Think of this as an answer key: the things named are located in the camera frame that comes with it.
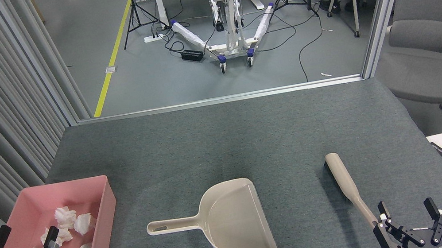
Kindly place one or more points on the silver table rail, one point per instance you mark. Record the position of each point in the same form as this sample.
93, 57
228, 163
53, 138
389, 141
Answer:
221, 99

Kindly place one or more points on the metal floor outlet plate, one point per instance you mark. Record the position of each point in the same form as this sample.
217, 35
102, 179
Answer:
110, 69

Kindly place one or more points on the beige plastic dustpan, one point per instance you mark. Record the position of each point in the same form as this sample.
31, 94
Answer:
238, 224

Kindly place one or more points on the white floor scrap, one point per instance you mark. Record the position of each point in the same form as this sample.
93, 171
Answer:
326, 75

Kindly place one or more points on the black power adapter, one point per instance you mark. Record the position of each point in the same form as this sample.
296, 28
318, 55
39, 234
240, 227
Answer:
192, 55

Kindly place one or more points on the white power strip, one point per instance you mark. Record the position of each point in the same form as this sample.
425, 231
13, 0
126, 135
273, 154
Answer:
153, 38

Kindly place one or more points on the white wheeled stand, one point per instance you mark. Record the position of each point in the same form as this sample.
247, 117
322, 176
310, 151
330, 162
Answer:
188, 35

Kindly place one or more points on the beige hand brush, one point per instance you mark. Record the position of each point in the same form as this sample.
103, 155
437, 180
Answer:
342, 180

